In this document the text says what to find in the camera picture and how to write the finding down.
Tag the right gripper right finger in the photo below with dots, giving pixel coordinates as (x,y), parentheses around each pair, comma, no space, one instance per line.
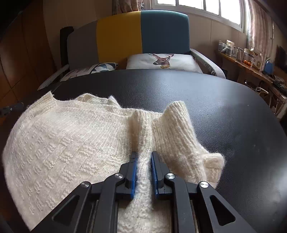
(194,207)

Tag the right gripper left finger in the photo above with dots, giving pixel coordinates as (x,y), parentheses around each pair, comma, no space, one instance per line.
(93,207)

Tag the cream knitted sweater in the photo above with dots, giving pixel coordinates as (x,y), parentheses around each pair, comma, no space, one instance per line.
(55,145)

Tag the geometric pattern pillow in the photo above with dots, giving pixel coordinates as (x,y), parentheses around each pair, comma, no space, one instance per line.
(97,68)

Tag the wooden side table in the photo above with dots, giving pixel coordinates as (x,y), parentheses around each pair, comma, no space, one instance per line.
(239,65)

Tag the deer print pillow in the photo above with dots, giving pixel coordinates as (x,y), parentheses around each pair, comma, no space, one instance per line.
(163,61)

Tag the tricolour sofa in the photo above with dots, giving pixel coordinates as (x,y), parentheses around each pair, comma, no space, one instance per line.
(114,39)

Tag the black monitor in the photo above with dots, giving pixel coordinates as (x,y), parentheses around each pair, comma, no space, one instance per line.
(281,59)

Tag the beige curtain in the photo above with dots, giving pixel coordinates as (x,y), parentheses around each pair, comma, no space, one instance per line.
(259,28)

